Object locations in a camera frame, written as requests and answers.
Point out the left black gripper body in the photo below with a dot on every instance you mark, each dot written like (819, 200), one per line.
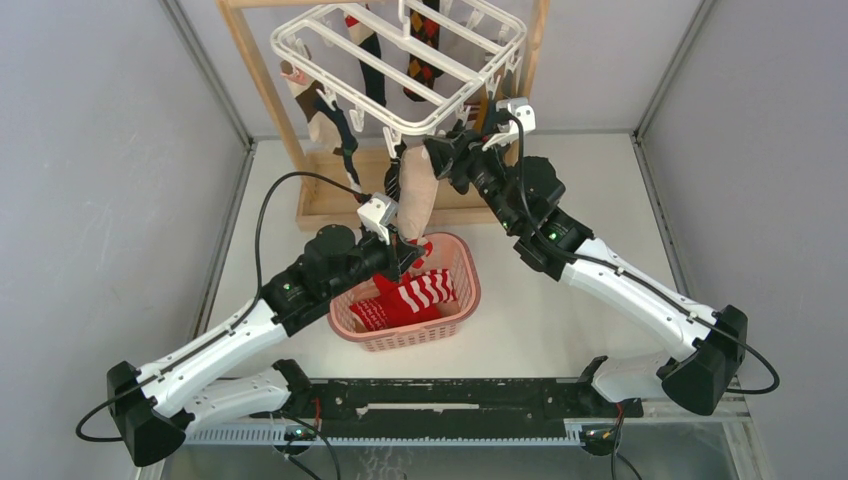
(381, 258)

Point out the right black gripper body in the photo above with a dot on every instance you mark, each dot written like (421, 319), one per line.
(483, 168)

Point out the red white striped sock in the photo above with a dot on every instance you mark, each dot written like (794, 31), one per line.
(422, 293)

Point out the plain red sock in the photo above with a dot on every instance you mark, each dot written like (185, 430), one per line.
(397, 318)

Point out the beige pink sock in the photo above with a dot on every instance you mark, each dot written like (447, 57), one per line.
(418, 192)

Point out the red snowflake sock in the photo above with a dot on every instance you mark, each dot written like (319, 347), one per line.
(371, 313)

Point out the pink plastic basket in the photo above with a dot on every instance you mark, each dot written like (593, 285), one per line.
(443, 251)

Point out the wooden hanger stand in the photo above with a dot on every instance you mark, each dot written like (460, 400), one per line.
(320, 203)

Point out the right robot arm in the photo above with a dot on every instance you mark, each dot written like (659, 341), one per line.
(703, 347)

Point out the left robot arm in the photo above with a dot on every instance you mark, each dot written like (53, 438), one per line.
(157, 406)

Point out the white plastic sock hanger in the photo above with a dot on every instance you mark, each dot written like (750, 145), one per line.
(408, 75)

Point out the black white striped sock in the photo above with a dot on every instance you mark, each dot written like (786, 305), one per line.
(391, 181)

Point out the navy santa pattern sock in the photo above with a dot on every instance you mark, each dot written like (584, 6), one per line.
(348, 143)

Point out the brown beige block sock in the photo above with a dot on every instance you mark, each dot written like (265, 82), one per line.
(320, 129)

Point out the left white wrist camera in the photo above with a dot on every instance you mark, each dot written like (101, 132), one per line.
(377, 214)

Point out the black mounting rail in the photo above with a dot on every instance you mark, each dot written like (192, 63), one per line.
(451, 409)

